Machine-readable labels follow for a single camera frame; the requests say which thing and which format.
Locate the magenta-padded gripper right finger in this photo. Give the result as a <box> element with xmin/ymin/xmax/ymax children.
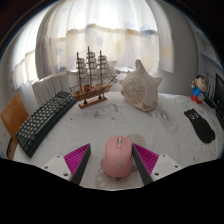
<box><xmin>131</xmin><ymin>143</ymin><xmax>184</xmax><ymax>186</ymax></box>

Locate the white printed tablecloth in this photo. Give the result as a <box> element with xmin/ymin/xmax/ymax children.
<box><xmin>13</xmin><ymin>91</ymin><xmax>224</xmax><ymax>192</ymax></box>

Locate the pink computer mouse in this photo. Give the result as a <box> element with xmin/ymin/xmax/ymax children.
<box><xmin>102</xmin><ymin>135</ymin><xmax>134</xmax><ymax>179</ymax></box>

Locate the wooden model sailing ship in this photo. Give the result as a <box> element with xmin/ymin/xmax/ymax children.
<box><xmin>65</xmin><ymin>45</ymin><xmax>120</xmax><ymax>110</ymax></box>

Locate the cartoon boy figurine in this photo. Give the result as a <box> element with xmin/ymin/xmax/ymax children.
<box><xmin>190</xmin><ymin>74</ymin><xmax>208</xmax><ymax>105</ymax></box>

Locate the large white conch shell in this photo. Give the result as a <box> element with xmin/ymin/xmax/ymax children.
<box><xmin>118</xmin><ymin>59</ymin><xmax>163</xmax><ymax>113</ymax></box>

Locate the black bear-shaped mouse pad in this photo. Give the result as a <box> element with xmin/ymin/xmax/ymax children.
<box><xmin>183</xmin><ymin>108</ymin><xmax>216</xmax><ymax>144</ymax></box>

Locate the brown wooden chair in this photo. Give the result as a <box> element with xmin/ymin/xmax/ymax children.
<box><xmin>0</xmin><ymin>93</ymin><xmax>31</xmax><ymax>161</ymax></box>

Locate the white star-print curtain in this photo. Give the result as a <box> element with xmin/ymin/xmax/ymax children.
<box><xmin>34</xmin><ymin>0</ymin><xmax>175</xmax><ymax>81</ymax></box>

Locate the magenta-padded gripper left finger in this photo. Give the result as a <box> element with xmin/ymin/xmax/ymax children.
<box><xmin>41</xmin><ymin>143</ymin><xmax>92</xmax><ymax>186</ymax></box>

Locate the black computer keyboard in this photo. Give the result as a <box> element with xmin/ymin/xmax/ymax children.
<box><xmin>14</xmin><ymin>91</ymin><xmax>78</xmax><ymax>159</ymax></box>

